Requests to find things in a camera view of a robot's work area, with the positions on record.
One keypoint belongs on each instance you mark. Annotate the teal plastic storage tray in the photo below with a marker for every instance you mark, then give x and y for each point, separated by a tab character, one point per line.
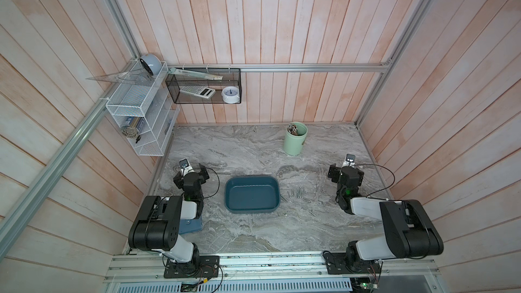
252	194

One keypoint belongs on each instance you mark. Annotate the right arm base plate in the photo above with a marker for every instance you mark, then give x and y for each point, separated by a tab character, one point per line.
338	264

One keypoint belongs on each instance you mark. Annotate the aluminium front rail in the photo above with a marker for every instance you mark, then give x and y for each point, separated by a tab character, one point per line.
145	267

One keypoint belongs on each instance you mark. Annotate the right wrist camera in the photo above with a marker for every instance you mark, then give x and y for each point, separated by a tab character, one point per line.
349	161

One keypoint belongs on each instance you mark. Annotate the screws in green cup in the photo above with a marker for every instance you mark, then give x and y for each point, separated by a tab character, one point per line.
292	129

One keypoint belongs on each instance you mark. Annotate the white wire shelf rack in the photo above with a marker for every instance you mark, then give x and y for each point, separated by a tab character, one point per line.
154	104

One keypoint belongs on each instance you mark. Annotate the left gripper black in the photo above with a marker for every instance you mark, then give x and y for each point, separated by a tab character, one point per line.
203	174

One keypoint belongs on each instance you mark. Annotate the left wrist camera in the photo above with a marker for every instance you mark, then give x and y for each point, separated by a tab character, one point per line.
185	167

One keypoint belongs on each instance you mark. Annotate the removed screws on table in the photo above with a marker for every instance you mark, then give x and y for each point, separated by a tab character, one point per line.
298	197

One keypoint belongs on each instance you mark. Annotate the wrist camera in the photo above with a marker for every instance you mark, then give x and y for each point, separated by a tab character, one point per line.
185	167
349	161

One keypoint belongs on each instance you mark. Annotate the white calculator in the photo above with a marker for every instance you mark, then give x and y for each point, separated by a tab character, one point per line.
198	91

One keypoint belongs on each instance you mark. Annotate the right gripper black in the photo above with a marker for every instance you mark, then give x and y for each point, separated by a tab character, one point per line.
334	172

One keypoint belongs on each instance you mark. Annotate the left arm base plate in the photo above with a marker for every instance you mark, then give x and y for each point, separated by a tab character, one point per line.
205	267

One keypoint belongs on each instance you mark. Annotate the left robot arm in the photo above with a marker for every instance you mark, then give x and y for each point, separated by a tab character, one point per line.
157	224

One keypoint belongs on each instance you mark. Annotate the white tape roll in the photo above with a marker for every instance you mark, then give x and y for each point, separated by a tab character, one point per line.
231	95

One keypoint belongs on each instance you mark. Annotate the metal roll in rack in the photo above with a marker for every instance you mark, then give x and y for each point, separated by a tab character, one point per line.
132	127

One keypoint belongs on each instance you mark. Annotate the black mesh wall basket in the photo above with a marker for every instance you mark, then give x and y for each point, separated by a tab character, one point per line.
205	85

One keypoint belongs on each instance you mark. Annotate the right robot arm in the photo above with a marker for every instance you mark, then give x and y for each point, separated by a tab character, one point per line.
408	232

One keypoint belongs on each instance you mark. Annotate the green ruler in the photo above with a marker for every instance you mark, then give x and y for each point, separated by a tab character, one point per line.
188	75

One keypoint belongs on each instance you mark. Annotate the mint green cup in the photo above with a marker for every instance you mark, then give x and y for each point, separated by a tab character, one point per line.
293	145

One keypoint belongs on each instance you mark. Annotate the grey round alarm clock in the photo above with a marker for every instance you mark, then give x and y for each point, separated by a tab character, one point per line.
151	64

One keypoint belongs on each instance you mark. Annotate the clear triangle ruler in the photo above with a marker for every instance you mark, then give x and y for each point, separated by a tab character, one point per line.
135	77

